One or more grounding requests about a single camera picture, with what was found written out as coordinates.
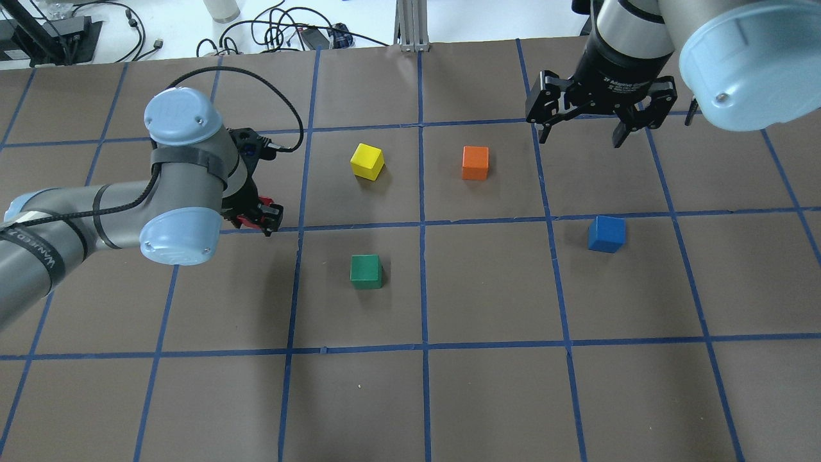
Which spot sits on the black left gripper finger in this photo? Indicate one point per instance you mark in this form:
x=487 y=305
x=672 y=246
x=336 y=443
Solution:
x=272 y=215

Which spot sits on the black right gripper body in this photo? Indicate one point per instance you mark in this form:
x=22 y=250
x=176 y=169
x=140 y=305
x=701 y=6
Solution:
x=621 y=74

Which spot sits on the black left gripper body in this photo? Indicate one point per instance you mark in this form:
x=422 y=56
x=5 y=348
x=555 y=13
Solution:
x=245 y=201

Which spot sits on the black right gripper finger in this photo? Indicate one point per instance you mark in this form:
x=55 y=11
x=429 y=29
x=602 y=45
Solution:
x=544 y=132
x=620 y=134

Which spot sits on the red wooden cube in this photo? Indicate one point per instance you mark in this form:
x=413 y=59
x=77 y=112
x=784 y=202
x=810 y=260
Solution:
x=243 y=221

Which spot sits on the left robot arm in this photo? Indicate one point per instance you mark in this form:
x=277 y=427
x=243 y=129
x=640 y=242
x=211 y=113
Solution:
x=201 y=176

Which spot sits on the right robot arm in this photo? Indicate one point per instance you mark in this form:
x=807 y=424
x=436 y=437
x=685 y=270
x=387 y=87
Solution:
x=749 y=64

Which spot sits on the orange wooden cube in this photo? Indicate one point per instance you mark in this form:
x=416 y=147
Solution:
x=475 y=163

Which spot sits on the blue wooden cube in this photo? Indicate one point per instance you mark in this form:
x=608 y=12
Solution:
x=607 y=234

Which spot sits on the green wooden cube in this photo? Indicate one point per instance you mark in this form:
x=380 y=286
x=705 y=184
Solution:
x=366 y=272

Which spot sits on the yellow wooden cube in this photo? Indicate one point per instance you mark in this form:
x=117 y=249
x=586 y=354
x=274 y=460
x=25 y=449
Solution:
x=367 y=162

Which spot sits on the black power adapter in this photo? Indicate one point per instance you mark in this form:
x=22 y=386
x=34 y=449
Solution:
x=314 y=38

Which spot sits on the white thermos bottle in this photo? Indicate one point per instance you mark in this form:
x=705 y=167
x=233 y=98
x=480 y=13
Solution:
x=222 y=11

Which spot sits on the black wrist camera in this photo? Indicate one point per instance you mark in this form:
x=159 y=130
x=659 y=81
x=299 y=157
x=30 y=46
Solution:
x=252 y=146

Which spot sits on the aluminium frame post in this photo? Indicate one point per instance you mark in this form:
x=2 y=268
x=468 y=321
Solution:
x=411 y=26

